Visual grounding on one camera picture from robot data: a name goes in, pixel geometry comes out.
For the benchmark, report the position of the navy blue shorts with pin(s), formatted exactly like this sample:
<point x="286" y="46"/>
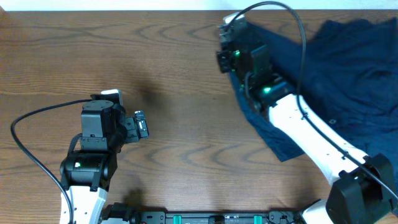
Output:
<point x="289" y="93"/>

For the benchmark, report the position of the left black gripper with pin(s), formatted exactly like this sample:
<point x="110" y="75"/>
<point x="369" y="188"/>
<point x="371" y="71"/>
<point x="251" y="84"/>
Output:
<point x="132" y="126"/>

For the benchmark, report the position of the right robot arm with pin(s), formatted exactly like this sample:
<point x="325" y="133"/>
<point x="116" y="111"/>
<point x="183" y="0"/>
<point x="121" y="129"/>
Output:
<point x="333" y="98"/>

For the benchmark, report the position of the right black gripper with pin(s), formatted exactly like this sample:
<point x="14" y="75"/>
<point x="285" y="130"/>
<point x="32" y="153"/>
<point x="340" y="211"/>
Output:
<point x="223" y="56"/>

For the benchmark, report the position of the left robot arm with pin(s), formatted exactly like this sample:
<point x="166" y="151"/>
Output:
<point x="86" y="173"/>

